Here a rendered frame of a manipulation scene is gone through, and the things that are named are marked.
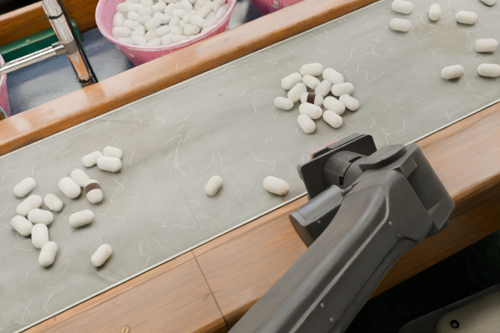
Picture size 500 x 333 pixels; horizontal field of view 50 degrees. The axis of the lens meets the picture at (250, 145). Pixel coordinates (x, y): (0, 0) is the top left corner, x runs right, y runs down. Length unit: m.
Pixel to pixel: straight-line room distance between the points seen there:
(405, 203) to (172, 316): 0.32
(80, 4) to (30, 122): 0.34
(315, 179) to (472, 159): 0.23
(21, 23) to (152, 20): 0.27
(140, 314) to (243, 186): 0.22
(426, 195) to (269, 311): 0.21
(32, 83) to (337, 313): 0.87
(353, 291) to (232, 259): 0.30
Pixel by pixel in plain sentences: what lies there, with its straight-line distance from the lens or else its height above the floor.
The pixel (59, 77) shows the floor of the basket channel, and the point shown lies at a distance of 1.12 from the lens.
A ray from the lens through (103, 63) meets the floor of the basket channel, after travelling 1.11.
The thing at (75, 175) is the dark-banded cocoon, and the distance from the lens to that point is 0.82.
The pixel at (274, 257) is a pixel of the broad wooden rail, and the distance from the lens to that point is 0.67.
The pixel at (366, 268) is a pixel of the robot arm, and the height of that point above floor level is 0.99.
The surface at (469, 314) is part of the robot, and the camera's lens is 0.98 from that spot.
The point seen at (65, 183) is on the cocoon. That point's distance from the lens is 0.81.
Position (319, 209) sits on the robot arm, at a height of 0.89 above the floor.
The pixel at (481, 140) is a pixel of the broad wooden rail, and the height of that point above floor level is 0.76.
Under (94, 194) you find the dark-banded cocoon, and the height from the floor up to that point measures 0.76.
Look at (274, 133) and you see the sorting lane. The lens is 0.81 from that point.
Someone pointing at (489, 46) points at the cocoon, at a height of 0.76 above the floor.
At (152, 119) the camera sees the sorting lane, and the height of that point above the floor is 0.74.
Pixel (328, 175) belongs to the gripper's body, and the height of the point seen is 0.84.
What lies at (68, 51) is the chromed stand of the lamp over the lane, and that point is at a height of 0.84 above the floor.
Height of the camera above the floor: 1.36
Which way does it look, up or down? 51 degrees down
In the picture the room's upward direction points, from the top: 10 degrees counter-clockwise
